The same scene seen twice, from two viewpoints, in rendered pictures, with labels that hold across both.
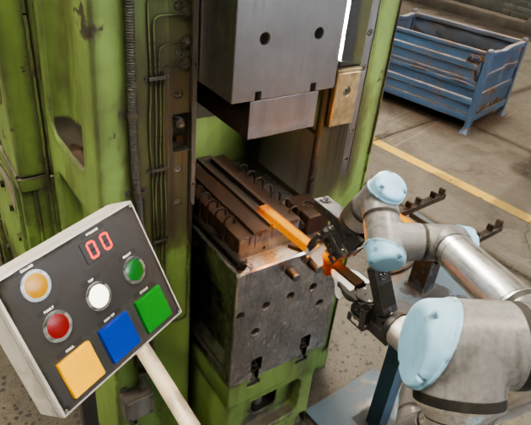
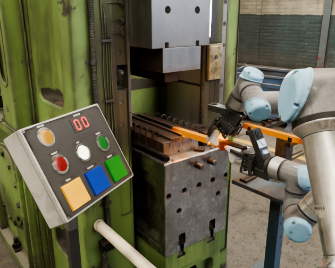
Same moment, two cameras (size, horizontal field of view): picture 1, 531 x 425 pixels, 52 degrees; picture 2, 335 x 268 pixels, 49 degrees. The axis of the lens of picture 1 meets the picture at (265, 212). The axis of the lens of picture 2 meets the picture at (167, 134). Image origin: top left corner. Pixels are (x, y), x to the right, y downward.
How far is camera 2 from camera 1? 0.43 m
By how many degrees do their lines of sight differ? 15
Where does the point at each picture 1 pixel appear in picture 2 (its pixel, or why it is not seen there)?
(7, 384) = not seen: outside the picture
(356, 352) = (246, 253)
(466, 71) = not seen: hidden behind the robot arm
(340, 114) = (214, 72)
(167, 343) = (119, 232)
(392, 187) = (254, 73)
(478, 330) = (323, 73)
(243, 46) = (156, 13)
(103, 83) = (76, 41)
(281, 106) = (180, 53)
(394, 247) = (262, 101)
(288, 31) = (180, 7)
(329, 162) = not seen: hidden behind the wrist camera
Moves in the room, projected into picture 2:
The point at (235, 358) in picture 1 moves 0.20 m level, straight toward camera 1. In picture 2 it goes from (168, 232) to (170, 261)
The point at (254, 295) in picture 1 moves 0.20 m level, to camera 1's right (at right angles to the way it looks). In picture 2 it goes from (176, 181) to (224, 181)
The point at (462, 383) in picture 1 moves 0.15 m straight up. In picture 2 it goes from (320, 101) to (331, 23)
